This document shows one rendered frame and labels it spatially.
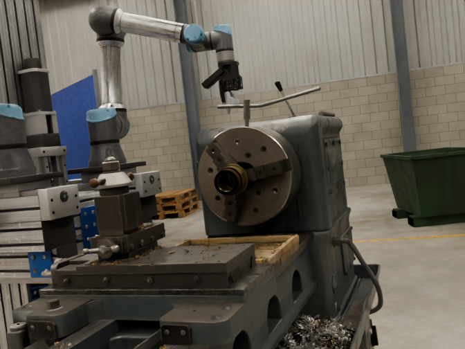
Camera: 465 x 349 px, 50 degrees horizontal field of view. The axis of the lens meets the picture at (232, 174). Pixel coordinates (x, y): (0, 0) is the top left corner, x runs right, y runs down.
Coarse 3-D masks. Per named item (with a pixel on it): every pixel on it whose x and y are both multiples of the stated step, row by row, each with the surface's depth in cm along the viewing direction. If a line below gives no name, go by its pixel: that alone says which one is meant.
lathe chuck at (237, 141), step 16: (240, 128) 156; (256, 128) 155; (224, 144) 159; (240, 144) 157; (256, 144) 155; (272, 144) 153; (208, 160) 161; (240, 160) 157; (256, 160) 155; (272, 160) 153; (208, 176) 162; (272, 176) 154; (288, 176) 152; (208, 192) 162; (256, 192) 156; (272, 192) 154; (288, 192) 152; (224, 208) 161; (256, 208) 157; (272, 208) 155; (240, 224) 159; (256, 224) 157
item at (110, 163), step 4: (112, 156) 106; (108, 160) 105; (112, 160) 106; (104, 164) 105; (108, 164) 105; (112, 164) 105; (116, 164) 106; (104, 168) 105; (108, 168) 105; (112, 168) 105; (116, 168) 105; (104, 172) 105; (108, 172) 105; (112, 172) 105
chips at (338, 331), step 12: (300, 324) 161; (312, 324) 165; (324, 324) 153; (336, 324) 151; (288, 336) 147; (300, 336) 161; (312, 336) 158; (324, 336) 146; (336, 336) 144; (348, 336) 155; (276, 348) 150; (288, 348) 152; (300, 348) 148; (312, 348) 137; (324, 348) 140; (336, 348) 141; (348, 348) 145
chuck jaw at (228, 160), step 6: (210, 144) 160; (216, 144) 156; (210, 150) 156; (216, 150) 155; (222, 150) 156; (210, 156) 156; (216, 156) 156; (222, 156) 153; (228, 156) 156; (216, 162) 154; (222, 162) 151; (228, 162) 152; (234, 162) 156; (222, 168) 151
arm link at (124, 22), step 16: (96, 16) 196; (112, 16) 194; (128, 16) 195; (144, 16) 196; (96, 32) 202; (112, 32) 198; (128, 32) 197; (144, 32) 195; (160, 32) 194; (176, 32) 193; (192, 32) 191
